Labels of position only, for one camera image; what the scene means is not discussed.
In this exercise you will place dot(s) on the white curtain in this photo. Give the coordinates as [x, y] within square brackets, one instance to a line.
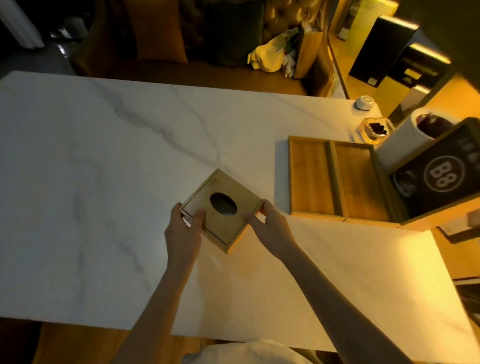
[22, 26]

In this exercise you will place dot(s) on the person's white shirt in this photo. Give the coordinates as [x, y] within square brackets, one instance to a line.
[247, 354]

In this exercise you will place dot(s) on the dark wooden overhead panel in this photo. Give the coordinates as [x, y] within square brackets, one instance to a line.
[461, 30]

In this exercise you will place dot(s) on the wooden box with round hole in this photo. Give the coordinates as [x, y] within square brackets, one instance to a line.
[225, 228]

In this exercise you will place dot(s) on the black and yellow book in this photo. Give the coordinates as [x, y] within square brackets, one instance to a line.
[420, 67]

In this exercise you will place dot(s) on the orange cushion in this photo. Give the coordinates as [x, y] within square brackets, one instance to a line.
[157, 30]

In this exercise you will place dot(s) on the white marble table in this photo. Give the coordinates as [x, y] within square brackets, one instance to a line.
[93, 168]

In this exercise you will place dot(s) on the wooden framed black sign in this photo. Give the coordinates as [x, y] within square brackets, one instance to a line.
[442, 172]

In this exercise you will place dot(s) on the brown paper bag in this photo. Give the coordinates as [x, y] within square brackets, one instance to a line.
[307, 52]

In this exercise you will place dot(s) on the person's right forearm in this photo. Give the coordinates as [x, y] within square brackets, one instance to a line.
[337, 311]

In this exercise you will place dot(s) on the dark green cushion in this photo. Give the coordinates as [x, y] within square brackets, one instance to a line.
[232, 33]

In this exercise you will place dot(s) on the person's left forearm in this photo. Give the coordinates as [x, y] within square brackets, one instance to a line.
[157, 318]

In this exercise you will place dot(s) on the grey white upright book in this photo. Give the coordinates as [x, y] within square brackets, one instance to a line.
[412, 101]

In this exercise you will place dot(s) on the white call button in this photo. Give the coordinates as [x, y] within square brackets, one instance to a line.
[364, 102]

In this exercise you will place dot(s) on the glass ashtray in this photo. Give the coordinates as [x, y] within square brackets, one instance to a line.
[375, 129]

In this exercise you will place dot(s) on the yellow plastic bag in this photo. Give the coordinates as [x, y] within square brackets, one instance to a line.
[268, 56]

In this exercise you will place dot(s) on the person's right hand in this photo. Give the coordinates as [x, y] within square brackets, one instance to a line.
[275, 236]

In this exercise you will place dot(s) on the yellow wooden side ledge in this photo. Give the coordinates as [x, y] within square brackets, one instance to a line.
[461, 258]

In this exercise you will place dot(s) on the small white plush toy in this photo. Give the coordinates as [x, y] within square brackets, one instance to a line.
[288, 65]

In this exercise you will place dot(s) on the white cylindrical bin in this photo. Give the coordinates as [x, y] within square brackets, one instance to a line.
[397, 146]

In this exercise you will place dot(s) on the plain black book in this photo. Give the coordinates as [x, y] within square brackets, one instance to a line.
[382, 52]

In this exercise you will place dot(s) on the person's left hand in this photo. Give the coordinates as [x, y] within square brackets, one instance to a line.
[183, 243]

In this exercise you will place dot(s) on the wooden tray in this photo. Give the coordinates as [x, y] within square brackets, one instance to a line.
[360, 183]
[309, 180]

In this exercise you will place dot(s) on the brown leather sofa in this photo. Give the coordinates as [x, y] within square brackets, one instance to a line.
[195, 77]

